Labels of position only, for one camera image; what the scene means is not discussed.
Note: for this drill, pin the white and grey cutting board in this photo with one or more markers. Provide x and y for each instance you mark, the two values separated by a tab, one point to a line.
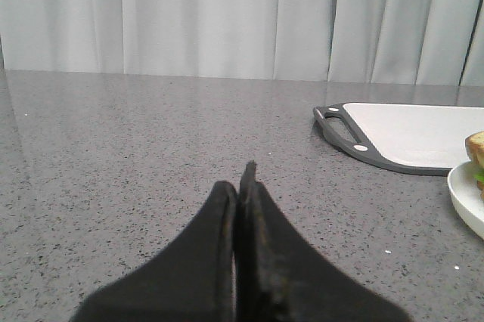
405	138

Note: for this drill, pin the white curtain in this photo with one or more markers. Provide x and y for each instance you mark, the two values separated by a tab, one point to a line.
419	42

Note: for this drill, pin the green lettuce leaf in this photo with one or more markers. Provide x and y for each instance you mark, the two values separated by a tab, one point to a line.
479	176

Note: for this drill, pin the white round plate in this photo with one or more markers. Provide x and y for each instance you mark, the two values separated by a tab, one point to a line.
465	196

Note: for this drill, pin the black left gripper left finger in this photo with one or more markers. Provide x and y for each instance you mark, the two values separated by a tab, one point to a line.
189	280

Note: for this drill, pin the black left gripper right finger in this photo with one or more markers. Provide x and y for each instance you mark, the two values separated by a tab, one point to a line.
281	277

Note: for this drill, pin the bread slice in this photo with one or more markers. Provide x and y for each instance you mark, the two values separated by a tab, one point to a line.
480	185
475	148

